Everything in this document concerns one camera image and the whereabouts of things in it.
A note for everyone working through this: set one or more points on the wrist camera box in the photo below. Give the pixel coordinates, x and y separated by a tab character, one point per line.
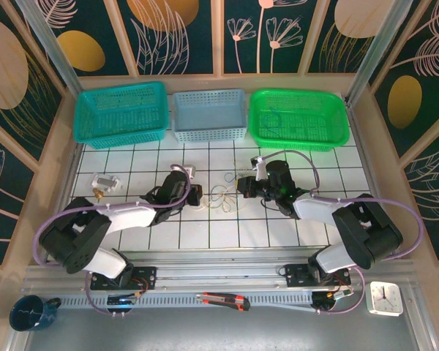
260	168
190	172

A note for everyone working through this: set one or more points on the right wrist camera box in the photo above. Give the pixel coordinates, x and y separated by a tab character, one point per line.
260	168

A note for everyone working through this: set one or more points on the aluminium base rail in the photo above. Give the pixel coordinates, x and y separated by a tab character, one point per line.
219	272

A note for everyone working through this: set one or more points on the green plastic basket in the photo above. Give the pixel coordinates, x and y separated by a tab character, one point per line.
314	120

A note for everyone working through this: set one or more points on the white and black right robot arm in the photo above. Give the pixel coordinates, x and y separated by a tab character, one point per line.
314	210

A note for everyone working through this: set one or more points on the red black utility knife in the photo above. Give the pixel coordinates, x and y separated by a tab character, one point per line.
223	300

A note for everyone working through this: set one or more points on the small brass fitting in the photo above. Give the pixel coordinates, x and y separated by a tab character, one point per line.
98	194

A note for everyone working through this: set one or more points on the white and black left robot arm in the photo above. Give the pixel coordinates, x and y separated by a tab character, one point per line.
128	217

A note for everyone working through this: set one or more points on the light blue plastic basket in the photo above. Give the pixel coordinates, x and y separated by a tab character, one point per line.
208	117

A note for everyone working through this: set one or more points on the aluminium frame post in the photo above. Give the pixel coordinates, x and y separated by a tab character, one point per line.
51	47
378	47

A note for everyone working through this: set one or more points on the small white metal bracket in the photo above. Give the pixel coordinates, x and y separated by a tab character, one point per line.
104	181

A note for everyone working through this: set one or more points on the white square clock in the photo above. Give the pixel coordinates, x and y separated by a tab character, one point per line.
384	298

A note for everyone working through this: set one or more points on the dark blue mug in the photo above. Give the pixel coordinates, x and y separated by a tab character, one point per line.
27	314

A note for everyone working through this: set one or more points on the teal plastic basket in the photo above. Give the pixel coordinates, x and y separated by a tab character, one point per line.
120	109

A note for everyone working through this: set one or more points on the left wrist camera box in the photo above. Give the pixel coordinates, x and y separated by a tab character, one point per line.
190	172

